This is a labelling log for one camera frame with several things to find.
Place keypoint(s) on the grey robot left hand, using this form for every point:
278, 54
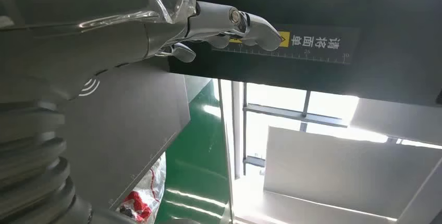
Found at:
86, 39

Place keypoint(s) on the small grey red-print mailer bag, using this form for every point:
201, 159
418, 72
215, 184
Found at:
145, 194

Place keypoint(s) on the green conveyor belt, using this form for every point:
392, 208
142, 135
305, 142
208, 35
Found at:
197, 167

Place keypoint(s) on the black scanner platform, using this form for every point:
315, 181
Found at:
131, 122

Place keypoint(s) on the black yellow ruler label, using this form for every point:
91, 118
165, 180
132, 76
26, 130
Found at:
321, 44

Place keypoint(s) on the black scanner column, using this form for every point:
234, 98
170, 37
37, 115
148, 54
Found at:
380, 25

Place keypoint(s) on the grey metal window frame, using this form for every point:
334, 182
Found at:
293, 113

